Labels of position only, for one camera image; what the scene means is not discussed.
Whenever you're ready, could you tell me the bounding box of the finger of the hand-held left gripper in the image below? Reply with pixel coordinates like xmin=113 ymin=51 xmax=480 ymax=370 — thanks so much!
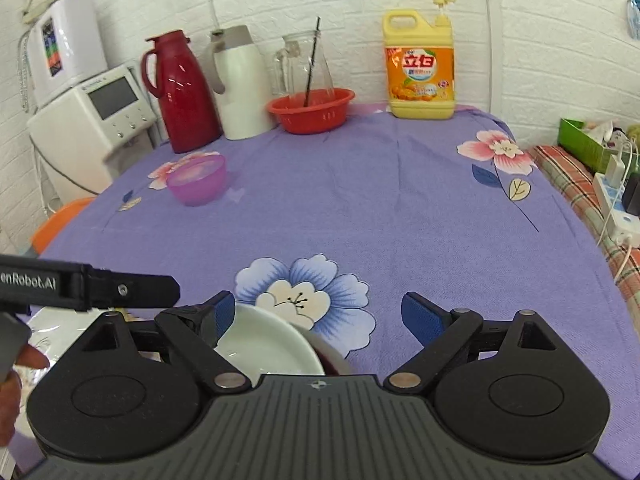
xmin=90 ymin=266 xmax=181 ymax=311

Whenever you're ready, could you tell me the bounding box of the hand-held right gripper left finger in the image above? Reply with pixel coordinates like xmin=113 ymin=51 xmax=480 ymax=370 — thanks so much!
xmin=80 ymin=290 xmax=253 ymax=393

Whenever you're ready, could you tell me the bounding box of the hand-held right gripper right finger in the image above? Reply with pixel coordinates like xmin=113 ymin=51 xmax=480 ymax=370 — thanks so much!
xmin=384 ymin=291 xmax=563 ymax=392

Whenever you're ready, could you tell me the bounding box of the red bowl with white inside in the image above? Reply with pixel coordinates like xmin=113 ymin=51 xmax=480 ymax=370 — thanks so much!
xmin=214 ymin=304 xmax=353 ymax=377

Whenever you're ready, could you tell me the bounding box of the person's left hand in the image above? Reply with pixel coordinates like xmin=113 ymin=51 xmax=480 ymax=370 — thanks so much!
xmin=0 ymin=345 xmax=51 ymax=448

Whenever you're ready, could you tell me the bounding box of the orange plastic stool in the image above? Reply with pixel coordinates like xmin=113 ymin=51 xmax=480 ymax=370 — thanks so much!
xmin=31 ymin=197 xmax=96 ymax=255

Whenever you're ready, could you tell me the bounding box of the purple plastic bowl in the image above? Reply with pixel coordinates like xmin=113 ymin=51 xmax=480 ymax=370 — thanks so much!
xmin=166 ymin=154 xmax=227 ymax=207

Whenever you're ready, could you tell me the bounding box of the purple floral tablecloth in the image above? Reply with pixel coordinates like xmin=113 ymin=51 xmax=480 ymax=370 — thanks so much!
xmin=10 ymin=102 xmax=640 ymax=471

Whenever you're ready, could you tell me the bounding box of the white appliance with screen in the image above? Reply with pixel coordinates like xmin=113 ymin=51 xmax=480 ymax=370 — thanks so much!
xmin=26 ymin=64 xmax=161 ymax=196

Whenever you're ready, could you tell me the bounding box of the red thermos jug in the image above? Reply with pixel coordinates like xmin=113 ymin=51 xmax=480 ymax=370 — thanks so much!
xmin=140 ymin=30 xmax=223 ymax=154

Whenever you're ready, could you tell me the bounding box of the plaid cloth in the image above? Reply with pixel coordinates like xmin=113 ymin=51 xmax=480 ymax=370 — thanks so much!
xmin=530 ymin=145 xmax=640 ymax=311

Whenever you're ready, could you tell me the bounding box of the red plastic basket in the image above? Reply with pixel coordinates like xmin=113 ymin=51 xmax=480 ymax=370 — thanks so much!
xmin=266 ymin=88 xmax=356 ymax=135

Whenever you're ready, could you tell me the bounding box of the white thermos jug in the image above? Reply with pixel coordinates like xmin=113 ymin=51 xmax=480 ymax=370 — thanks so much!
xmin=207 ymin=25 xmax=277 ymax=141

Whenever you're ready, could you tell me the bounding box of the white power strip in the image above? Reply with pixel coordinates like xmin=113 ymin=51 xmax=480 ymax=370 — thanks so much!
xmin=592 ymin=172 xmax=640 ymax=248

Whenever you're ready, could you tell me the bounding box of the green box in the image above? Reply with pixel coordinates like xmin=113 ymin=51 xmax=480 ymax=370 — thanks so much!
xmin=558 ymin=118 xmax=621 ymax=175

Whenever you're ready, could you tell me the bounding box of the yellow detergent bottle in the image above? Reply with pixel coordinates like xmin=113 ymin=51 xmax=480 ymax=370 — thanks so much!
xmin=382 ymin=0 xmax=457 ymax=120

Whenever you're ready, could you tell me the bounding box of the white charger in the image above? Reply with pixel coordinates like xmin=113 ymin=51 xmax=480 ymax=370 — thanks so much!
xmin=605 ymin=154 xmax=627 ymax=187

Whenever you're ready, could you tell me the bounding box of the white water purifier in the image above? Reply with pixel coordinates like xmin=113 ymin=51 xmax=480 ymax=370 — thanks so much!
xmin=26 ymin=0 xmax=108 ymax=108

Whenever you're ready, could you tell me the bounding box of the black charger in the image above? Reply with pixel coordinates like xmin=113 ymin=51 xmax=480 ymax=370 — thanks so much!
xmin=622 ymin=175 xmax=640 ymax=211

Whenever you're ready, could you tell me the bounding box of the clear glass pitcher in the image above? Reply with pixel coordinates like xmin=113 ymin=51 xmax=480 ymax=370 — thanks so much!
xmin=272 ymin=31 xmax=335 ymax=106

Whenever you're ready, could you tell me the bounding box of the black straw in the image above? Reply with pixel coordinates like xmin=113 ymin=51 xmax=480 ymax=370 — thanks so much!
xmin=303 ymin=16 xmax=321 ymax=107

